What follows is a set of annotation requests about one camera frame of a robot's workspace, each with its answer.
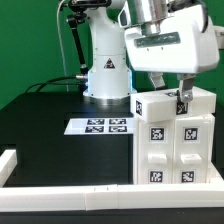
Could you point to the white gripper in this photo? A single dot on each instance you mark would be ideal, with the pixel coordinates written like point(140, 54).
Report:
point(172, 38)

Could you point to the white block with marker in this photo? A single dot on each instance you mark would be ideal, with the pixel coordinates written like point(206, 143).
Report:
point(155, 106)

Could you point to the white door panel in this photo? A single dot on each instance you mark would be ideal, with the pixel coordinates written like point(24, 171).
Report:
point(192, 149)
point(155, 152)

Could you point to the white cabinet body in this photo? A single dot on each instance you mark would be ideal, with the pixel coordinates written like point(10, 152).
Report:
point(175, 151)

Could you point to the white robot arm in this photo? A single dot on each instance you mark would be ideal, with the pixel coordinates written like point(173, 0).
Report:
point(110, 78)

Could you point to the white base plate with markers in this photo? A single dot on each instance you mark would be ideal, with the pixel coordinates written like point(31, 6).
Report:
point(99, 126)

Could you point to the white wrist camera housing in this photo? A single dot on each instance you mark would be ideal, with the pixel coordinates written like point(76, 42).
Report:
point(124, 17)

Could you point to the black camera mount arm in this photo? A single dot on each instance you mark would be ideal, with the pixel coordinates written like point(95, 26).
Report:
point(77, 33)

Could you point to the white U-shaped border frame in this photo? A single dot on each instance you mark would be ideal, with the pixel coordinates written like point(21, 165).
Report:
point(102, 197)

